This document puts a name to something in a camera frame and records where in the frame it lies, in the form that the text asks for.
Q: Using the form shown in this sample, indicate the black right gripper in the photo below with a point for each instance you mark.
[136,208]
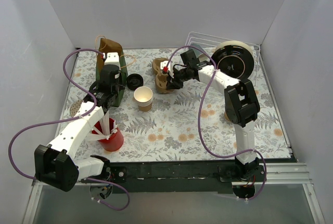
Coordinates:
[172,79]

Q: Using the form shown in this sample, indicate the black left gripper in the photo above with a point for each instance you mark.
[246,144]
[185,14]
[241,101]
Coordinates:
[114,79]

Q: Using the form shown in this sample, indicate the brown cardboard cup carrier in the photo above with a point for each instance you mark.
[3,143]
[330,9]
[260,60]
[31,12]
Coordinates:
[160,79]

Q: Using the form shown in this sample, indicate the stack of kraft paper cups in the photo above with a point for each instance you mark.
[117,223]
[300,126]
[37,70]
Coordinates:
[143,97]

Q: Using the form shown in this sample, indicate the brown and green paper bag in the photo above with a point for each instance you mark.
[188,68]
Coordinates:
[105,46]

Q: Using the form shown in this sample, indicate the single kraft paper cup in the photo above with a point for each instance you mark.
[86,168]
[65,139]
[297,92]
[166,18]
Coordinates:
[226,117]

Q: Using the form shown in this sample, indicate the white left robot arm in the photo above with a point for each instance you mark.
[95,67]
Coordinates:
[54,163]

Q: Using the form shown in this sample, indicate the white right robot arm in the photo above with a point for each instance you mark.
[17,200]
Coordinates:
[241,102]

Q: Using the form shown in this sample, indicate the grey ceramic mug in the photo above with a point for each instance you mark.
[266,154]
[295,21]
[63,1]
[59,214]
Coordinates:
[199,52]

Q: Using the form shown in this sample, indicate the small patterned bowl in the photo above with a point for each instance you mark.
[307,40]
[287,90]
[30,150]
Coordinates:
[75,108]

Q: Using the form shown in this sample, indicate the floral table mat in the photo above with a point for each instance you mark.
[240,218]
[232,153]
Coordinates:
[169,132]

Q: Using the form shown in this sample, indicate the black plate with cream rim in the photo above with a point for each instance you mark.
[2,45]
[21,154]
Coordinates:
[235,59]

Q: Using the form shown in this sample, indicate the red cup with napkins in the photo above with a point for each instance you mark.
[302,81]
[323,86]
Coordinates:
[107,133]

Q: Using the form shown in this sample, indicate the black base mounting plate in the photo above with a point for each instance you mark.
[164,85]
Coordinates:
[184,176]

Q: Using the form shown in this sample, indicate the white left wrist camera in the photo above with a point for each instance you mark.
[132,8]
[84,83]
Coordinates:
[111,58]

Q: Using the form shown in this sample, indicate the aluminium frame rail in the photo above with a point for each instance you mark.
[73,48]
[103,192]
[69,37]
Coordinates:
[35,199]

